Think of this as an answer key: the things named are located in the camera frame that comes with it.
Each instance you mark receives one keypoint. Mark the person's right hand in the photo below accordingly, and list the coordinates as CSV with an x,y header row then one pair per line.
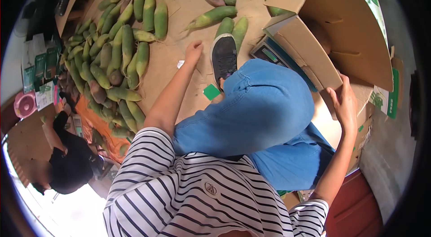
x,y
346,109

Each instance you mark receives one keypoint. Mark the brown cardboard panel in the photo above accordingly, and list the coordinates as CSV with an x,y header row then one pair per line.
x,y
27,136

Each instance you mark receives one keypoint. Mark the cardboard carton with green print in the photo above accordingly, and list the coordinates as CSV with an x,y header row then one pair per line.
x,y
365,102

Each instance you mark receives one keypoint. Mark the red-brown stool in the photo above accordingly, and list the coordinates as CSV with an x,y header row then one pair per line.
x,y
353,210

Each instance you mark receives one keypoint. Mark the small open cardboard box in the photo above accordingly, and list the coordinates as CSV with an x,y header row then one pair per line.
x,y
75,11

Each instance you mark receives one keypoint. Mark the person's right fingers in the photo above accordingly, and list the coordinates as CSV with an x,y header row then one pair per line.
x,y
345,82

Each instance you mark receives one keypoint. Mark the person's right thumb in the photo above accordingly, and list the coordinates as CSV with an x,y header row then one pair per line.
x,y
332,98

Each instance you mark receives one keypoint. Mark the person's left hand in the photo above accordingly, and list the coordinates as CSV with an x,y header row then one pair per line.
x,y
193,53

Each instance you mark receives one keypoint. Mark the small grey scale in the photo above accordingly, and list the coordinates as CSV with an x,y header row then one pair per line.
x,y
78,126

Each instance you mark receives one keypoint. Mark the person's legs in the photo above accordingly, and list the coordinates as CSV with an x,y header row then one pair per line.
x,y
262,115

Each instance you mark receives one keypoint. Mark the pink plastic stool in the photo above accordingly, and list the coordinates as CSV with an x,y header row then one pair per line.
x,y
24,104

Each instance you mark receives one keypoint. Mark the white paper scrap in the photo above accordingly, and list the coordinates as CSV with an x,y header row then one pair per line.
x,y
180,64

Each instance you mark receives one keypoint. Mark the green square card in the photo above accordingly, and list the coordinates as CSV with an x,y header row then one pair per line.
x,y
211,92

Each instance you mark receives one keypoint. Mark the stack of green-white packets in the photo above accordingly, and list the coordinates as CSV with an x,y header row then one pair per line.
x,y
40,68

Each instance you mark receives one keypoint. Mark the pile of green radishes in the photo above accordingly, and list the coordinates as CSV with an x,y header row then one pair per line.
x,y
114,55

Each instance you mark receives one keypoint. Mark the grey digital scale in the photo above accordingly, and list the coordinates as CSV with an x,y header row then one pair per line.
x,y
269,55

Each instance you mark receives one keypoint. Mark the brown cardboard box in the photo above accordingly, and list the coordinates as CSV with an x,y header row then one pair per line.
x,y
350,28

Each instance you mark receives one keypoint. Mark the person's body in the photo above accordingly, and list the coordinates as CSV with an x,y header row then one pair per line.
x,y
188,196

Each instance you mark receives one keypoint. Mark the orange cloth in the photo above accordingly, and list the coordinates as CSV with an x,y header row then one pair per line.
x,y
96,126

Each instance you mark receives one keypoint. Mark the brown cardboard floor sheet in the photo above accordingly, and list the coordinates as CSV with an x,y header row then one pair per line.
x,y
188,4

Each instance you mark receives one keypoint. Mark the person's left fingers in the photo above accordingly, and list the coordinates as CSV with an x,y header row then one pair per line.
x,y
197,45

